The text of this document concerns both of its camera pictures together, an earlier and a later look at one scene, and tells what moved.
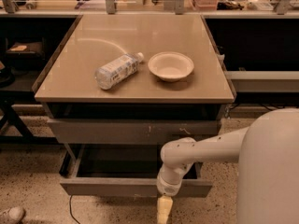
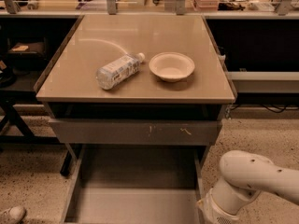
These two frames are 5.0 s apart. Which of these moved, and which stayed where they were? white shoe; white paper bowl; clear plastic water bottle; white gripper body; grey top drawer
Moved: white gripper body
Stayed: white shoe; grey top drawer; white paper bowl; clear plastic water bottle
